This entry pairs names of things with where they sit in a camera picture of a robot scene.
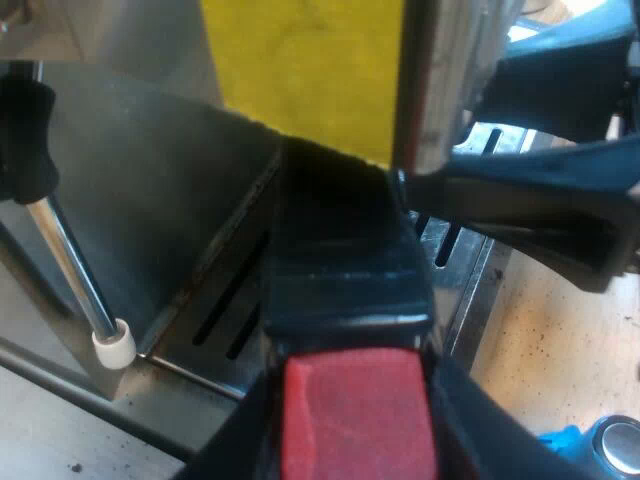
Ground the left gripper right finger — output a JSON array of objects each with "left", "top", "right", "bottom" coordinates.
[{"left": 422, "top": 344, "right": 569, "bottom": 480}]

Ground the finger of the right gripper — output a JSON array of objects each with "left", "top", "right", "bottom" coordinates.
[
  {"left": 394, "top": 135, "right": 640, "bottom": 294},
  {"left": 473, "top": 13, "right": 632, "bottom": 140}
]

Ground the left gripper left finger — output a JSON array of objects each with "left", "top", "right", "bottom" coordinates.
[{"left": 183, "top": 349, "right": 286, "bottom": 480}]

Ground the filter holder with red-ended handle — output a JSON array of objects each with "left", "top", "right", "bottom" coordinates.
[{"left": 257, "top": 122, "right": 444, "bottom": 480}]

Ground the steel espresso machine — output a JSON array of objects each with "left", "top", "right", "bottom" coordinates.
[{"left": 0, "top": 0, "right": 546, "bottom": 459}]

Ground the bright blue tamper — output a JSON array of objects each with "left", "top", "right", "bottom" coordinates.
[{"left": 537, "top": 413, "right": 640, "bottom": 480}]

